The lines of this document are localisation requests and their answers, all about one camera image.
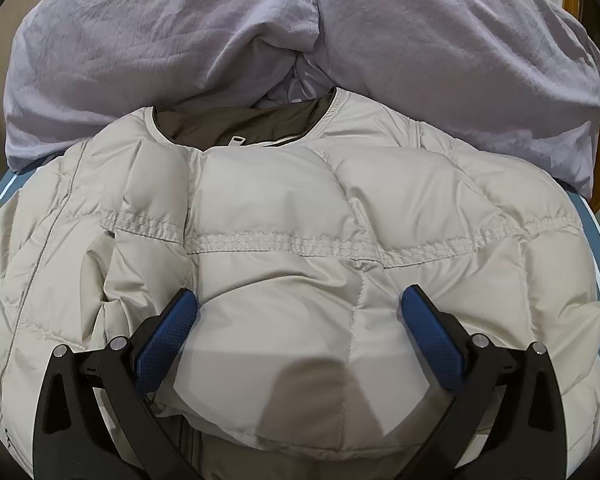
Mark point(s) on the left lavender pillow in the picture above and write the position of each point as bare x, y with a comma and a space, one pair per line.
77, 65

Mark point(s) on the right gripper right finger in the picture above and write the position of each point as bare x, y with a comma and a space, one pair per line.
505, 420

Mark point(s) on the beige puffer jacket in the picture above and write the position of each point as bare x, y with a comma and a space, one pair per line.
290, 279

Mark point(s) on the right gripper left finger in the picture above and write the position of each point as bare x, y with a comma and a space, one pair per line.
71, 439

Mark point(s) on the lavender pillow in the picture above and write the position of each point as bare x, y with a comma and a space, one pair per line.
77, 65
501, 75

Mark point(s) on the right lavender pillow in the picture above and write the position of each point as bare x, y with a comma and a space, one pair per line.
501, 75

